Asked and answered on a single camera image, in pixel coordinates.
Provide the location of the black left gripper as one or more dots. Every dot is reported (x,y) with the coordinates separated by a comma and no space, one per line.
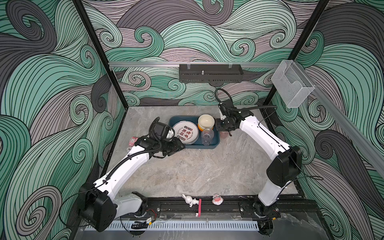
(176,146)

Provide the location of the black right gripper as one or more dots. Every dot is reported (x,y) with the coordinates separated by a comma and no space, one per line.
(219,127)

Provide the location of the pinkish clear cup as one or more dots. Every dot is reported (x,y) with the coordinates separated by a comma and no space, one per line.
(224,135)

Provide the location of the cream white bowl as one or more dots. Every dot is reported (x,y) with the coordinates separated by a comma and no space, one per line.
(206,119)

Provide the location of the yellow bowl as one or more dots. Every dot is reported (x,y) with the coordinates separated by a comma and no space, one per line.
(203,126)

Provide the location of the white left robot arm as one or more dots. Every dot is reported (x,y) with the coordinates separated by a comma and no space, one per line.
(99,204)

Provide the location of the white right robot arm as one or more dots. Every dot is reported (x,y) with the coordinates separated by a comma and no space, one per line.
(286,160)

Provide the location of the dark teal plastic bin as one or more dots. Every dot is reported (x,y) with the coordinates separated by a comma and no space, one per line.
(198,143)

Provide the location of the pink plush toy figure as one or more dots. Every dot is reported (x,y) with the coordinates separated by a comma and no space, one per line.
(132,141)

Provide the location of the white rabbit figurine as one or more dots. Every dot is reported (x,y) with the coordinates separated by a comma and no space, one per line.
(190,201)

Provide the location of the pink white small figurine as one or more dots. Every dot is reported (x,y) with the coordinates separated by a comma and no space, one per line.
(217,199)

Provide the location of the pink flat stick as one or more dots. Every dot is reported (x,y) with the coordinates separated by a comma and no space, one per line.
(199,208)

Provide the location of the black wall shelf tray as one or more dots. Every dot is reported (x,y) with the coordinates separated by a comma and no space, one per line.
(211,74)

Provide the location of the clear acrylic wall box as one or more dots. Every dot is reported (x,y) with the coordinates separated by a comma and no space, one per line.
(292,83)

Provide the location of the white slotted cable duct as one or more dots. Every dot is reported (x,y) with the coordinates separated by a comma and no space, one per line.
(247,226)

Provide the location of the black corner frame post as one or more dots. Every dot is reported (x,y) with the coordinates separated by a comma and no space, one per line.
(95,41)

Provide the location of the aluminium wall rail right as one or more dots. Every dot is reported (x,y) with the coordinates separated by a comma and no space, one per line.
(331,96)

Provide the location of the black right corner post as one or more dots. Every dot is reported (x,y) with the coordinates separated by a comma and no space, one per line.
(309,27)

